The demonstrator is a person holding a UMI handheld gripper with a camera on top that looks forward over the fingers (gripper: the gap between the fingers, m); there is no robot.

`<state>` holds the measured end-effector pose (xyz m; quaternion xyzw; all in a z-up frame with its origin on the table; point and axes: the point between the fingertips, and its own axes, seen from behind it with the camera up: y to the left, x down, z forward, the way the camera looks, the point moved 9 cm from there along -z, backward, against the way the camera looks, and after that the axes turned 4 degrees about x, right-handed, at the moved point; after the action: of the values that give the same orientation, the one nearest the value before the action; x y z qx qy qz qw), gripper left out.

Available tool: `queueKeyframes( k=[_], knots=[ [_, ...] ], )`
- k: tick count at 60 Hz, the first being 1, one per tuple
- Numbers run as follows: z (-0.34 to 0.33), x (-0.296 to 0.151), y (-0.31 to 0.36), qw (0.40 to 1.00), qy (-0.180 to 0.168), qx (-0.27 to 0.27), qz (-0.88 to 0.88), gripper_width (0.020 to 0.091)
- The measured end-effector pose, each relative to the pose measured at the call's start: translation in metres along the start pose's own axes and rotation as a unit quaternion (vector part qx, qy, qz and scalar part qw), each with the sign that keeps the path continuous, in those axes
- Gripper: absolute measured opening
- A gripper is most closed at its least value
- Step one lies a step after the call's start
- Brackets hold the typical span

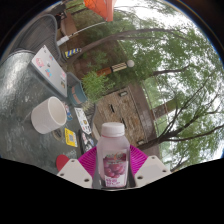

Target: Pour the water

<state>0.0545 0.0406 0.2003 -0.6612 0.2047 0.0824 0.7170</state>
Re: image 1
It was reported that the white sticker sheet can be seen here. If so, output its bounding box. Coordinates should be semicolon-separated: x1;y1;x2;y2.
73;107;93;135

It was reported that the grey laptop with stickers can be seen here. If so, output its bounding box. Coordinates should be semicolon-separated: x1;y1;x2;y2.
29;44;68;98

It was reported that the potted plant in blue pot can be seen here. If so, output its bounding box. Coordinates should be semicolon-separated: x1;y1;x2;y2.
66;69;111;108

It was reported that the brown lamp post white globe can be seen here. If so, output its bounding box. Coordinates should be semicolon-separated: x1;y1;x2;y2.
96;59;136;77

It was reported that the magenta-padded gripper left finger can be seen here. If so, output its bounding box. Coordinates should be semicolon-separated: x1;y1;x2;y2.
56;146;103;189

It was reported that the yellow card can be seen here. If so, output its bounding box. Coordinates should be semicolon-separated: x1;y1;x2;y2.
64;127;79;148

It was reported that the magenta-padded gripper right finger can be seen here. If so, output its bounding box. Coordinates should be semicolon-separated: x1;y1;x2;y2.
126;144;172;188

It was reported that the grey wicker chair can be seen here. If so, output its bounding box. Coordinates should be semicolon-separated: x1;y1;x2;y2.
9;13;63;63

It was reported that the white cup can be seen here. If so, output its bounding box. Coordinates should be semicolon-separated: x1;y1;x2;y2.
30;96;68;135

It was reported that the pink drink bottle white cap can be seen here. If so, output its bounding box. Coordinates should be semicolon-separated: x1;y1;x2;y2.
95;121;131;190

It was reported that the orange canopy tent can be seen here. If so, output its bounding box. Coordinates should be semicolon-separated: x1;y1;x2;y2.
56;0;118;47

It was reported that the flat round red coaster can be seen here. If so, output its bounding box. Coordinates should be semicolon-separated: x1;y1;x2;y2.
55;154;72;173

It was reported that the blue yellow striped bollard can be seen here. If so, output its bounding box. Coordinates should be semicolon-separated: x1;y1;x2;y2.
64;47;83;59

